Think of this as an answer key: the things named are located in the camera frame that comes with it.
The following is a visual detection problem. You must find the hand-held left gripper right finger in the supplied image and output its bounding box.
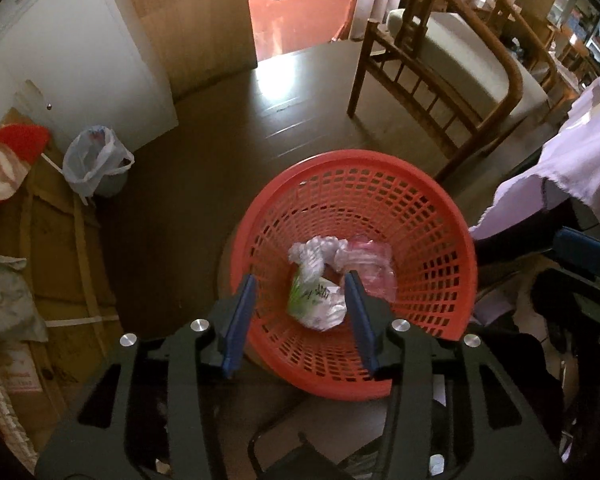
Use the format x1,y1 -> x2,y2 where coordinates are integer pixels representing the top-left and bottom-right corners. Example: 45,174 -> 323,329
344,270 -> 566,480

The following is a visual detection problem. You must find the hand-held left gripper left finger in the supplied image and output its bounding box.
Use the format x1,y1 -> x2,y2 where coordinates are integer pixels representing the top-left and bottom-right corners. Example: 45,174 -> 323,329
35,274 -> 258,480

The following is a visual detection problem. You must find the red plastic mesh basket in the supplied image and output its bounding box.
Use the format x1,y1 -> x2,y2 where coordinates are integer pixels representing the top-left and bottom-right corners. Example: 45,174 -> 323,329
230,151 -> 479,402

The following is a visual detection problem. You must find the white wrapper with green print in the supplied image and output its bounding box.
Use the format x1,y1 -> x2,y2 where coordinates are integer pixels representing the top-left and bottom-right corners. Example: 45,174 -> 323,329
289,272 -> 349,332

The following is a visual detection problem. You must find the pink crumpled plastic bag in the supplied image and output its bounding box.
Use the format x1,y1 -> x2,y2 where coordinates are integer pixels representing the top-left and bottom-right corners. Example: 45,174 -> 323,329
334,234 -> 398,303

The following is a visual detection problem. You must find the white crumpled plastic bag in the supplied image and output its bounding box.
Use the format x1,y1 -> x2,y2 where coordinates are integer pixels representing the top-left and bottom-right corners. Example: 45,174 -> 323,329
287,236 -> 351,281

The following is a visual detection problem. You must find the small grey bin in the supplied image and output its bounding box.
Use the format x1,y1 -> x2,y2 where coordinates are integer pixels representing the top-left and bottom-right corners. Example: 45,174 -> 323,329
94,160 -> 129,198

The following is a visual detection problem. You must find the large cardboard box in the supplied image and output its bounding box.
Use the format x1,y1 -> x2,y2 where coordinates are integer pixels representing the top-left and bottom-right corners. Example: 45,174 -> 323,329
0,105 -> 121,461

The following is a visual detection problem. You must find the white plastic bin liner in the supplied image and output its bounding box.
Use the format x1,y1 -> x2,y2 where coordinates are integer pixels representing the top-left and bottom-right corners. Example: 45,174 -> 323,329
62,126 -> 136,206

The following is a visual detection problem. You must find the blue rounded object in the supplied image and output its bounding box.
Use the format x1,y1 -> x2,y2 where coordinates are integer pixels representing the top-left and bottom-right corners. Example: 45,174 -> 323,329
552,227 -> 600,282

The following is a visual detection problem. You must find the grey crumpled sack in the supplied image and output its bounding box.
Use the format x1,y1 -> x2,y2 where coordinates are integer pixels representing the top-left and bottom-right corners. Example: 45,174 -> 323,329
0,255 -> 48,346

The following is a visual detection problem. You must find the purple printed tablecloth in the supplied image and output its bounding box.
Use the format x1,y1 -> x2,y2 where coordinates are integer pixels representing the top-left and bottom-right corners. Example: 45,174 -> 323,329
470,76 -> 600,241

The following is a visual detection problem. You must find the red and white cloth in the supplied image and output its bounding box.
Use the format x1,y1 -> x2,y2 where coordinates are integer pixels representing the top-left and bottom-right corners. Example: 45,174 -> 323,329
0,124 -> 51,201

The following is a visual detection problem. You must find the wooden armchair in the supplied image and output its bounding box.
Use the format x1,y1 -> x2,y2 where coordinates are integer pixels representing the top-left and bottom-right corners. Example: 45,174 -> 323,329
347,0 -> 556,181

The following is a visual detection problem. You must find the grey chair cushion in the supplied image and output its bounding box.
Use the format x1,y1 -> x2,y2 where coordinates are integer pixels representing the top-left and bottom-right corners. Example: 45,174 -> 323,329
386,7 -> 551,126

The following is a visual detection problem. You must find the brown wooden wardrobe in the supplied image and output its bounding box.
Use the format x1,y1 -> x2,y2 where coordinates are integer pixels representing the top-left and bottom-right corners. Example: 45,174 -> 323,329
117,0 -> 258,106

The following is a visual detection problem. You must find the white cabinet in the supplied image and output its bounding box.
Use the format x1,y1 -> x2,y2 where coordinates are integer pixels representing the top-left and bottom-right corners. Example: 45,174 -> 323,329
0,0 -> 181,153

